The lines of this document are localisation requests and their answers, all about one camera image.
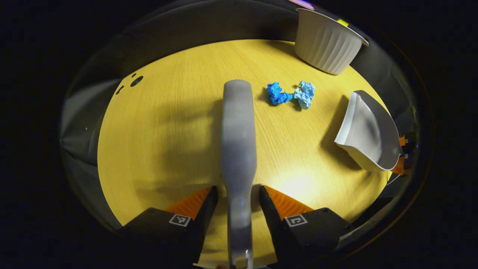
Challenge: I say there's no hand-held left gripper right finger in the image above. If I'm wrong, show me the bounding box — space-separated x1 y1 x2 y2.
259 185 352 265

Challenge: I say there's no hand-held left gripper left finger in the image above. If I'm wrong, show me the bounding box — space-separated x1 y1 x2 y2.
119 186 219 268

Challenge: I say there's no grey plastic dustpan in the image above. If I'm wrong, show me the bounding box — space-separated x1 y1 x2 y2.
334 90 405 173

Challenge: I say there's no small grey broom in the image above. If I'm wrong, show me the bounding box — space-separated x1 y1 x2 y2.
220 79 258 269

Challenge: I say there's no light blue paper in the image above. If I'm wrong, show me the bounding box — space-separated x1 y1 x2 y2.
293 81 316 110

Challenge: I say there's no white ribbed garbage bin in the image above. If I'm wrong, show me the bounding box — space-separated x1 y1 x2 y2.
294 8 369 75

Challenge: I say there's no dark blue paper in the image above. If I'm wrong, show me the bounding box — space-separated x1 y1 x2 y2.
267 81 293 106

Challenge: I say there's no wooden desktop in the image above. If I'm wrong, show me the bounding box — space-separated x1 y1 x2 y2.
97 39 392 269

